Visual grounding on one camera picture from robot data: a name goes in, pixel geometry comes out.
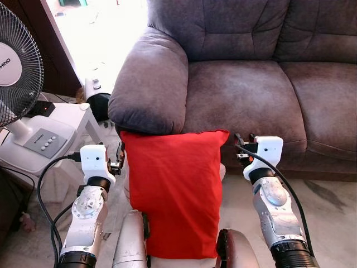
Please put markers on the red pillow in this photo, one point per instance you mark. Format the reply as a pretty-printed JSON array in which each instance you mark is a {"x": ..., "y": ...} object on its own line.
[{"x": 173, "y": 190}]

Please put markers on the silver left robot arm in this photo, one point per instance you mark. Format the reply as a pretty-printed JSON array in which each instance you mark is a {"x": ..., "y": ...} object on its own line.
[{"x": 89, "y": 218}]

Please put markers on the grey-brown fabric sofa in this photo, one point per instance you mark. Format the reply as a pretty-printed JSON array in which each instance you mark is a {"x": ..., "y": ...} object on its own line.
[{"x": 251, "y": 95}]

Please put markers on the black and white appliance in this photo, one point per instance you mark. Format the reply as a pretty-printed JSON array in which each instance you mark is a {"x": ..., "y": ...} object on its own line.
[{"x": 99, "y": 106}]

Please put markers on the white side table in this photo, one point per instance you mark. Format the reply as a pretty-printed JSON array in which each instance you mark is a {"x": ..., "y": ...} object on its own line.
[{"x": 75, "y": 114}]

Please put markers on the silver left robot leg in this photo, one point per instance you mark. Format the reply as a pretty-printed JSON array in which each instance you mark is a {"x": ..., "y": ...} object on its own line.
[{"x": 131, "y": 240}]

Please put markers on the silver robot leg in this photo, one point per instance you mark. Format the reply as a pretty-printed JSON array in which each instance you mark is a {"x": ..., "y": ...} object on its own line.
[
  {"x": 131, "y": 240},
  {"x": 240, "y": 251}
]

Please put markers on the black power adapter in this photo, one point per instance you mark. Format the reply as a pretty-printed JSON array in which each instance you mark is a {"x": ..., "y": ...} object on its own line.
[{"x": 42, "y": 109}]

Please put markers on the silver right robot leg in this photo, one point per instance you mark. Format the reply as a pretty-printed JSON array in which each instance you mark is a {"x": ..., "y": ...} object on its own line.
[{"x": 240, "y": 251}]

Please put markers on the brown armchair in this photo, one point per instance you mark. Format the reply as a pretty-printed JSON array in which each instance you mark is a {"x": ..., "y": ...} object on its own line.
[{"x": 8, "y": 201}]

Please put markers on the white table fan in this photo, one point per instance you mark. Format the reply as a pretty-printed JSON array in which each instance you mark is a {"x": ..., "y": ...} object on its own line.
[{"x": 11, "y": 67}]

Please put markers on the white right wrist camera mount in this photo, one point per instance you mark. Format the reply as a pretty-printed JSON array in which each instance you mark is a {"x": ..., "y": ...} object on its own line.
[{"x": 269, "y": 151}]

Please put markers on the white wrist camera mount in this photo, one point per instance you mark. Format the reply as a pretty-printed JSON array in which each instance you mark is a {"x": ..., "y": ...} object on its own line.
[
  {"x": 93, "y": 159},
  {"x": 269, "y": 151}
]

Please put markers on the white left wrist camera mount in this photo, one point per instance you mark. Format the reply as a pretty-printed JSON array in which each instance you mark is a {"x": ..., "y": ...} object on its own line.
[{"x": 93, "y": 159}]

